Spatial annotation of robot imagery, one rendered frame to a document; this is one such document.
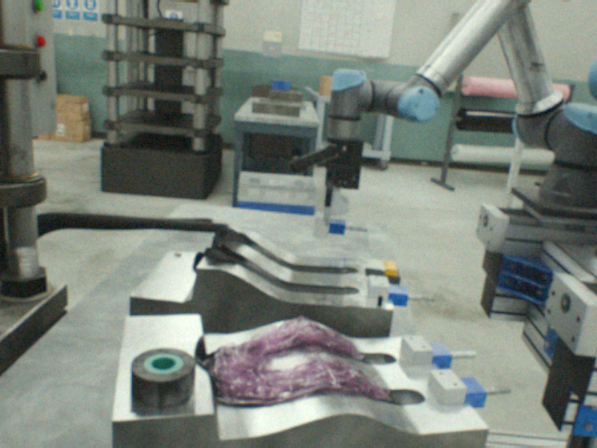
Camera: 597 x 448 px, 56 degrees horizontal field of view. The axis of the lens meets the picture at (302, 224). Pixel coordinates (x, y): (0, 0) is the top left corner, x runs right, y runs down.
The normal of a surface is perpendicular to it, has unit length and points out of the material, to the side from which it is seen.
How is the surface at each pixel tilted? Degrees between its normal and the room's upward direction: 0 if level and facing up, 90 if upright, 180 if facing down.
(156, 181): 90
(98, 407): 0
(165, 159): 90
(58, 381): 0
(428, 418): 0
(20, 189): 90
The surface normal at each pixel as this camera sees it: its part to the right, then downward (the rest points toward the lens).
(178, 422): 0.23, 0.30
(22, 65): 0.76, 0.26
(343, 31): 0.02, 0.29
